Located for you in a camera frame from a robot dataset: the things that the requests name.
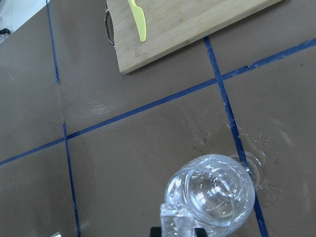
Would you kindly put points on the bamboo cutting board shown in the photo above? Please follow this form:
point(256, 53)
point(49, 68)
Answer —
point(171, 25)

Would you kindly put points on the yellow plastic knife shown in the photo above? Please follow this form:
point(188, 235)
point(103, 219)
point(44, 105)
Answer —
point(140, 20)

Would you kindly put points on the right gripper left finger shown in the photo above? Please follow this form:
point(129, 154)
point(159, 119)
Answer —
point(155, 232)

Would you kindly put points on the clear wine glass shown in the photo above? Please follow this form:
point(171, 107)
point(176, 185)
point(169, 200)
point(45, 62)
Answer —
point(219, 191)

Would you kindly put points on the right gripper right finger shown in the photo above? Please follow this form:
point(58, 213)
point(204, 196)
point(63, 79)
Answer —
point(200, 232)

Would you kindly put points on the clear ice cube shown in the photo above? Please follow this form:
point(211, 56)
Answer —
point(177, 220)

